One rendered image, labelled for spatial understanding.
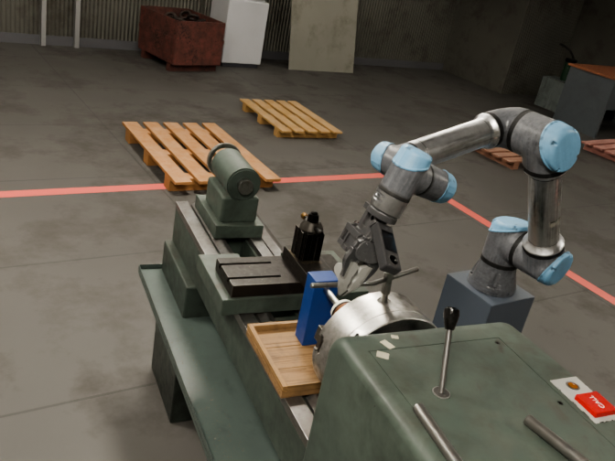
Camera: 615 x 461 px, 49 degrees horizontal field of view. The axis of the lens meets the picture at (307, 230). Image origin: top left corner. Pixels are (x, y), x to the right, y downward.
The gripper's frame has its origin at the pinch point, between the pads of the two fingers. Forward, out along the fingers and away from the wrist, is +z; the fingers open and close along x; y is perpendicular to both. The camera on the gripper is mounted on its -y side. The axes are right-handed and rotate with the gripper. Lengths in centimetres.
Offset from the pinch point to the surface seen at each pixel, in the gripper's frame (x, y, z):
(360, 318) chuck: -10.3, 2.6, 6.4
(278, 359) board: -17, 31, 38
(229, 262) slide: -11, 73, 31
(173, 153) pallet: -101, 400, 87
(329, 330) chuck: -7.4, 7.0, 13.5
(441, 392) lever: -8.3, -30.7, 2.1
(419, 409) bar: 0.5, -35.6, 3.5
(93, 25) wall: -88, 818, 70
